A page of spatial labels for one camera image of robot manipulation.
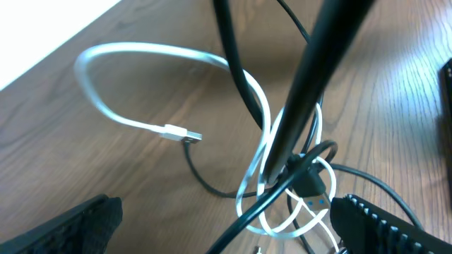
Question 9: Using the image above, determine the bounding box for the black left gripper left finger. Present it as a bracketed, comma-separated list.
[1, 194, 123, 254]

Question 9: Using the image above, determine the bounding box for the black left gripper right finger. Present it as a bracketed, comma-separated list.
[330, 194, 451, 254]

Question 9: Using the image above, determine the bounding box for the white USB cable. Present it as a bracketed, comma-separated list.
[73, 42, 340, 253]

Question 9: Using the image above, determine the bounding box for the thin black cable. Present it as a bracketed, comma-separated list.
[182, 0, 424, 254]

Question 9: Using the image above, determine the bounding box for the black USB cable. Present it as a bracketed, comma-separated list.
[204, 0, 375, 254]

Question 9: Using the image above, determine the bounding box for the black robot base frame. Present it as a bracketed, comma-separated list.
[439, 59, 451, 194]

